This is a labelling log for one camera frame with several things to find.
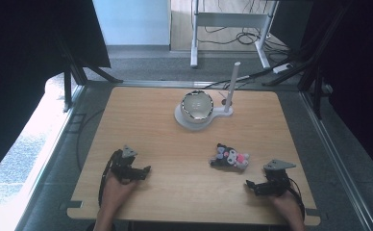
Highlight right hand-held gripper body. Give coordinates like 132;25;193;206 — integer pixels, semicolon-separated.
260;159;298;196

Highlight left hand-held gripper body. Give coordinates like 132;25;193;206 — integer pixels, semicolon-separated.
110;144;139;185

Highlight person's left hand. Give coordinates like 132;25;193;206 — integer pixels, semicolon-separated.
101;170;138;213

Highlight person's right hand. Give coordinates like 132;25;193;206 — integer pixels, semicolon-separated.
268;191;304;222

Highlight black and pink plush toy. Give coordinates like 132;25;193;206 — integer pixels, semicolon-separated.
209;142;251;171

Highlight white stand with pole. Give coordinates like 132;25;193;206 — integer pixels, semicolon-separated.
173;61;242;131

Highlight silver bowl on white base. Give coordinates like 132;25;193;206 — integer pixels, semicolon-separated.
180;90;215;125

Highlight black metal stand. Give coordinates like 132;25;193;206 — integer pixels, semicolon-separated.
55;32;124;113
261;0;352;120

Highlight white power strip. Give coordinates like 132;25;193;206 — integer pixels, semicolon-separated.
272;63;294;74

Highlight black curtain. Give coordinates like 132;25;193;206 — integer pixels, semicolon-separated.
270;0;373;184
0;0;112;186

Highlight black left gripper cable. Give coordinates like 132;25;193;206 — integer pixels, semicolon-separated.
97;149;123;208

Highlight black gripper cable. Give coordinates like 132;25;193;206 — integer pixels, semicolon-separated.
97;149;123;208
286;176;306;219

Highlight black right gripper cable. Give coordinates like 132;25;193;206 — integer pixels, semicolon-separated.
286;176;306;219

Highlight thin black floor cable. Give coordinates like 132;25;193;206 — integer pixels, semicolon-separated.
75;108;106;172

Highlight pale blue wall panel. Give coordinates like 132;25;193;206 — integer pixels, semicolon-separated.
91;0;172;46

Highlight black floor cables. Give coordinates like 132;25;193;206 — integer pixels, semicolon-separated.
196;0;304;90

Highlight white desk frame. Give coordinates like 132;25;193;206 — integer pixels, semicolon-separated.
189;0;279;69

